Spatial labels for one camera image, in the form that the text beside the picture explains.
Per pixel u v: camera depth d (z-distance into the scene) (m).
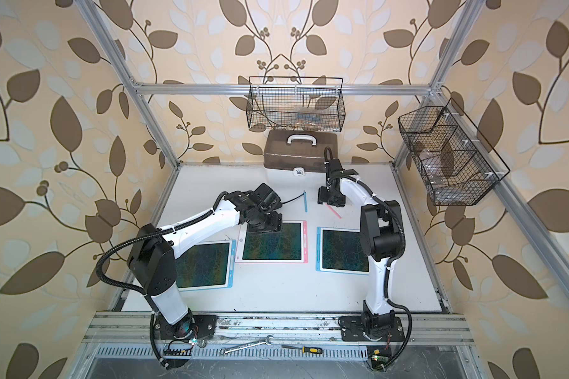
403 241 0.48
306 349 0.70
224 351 0.71
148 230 0.48
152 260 0.46
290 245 0.93
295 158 0.96
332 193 0.85
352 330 0.72
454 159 0.75
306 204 1.05
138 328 0.75
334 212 1.04
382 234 0.54
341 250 0.91
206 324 0.76
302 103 0.99
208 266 0.87
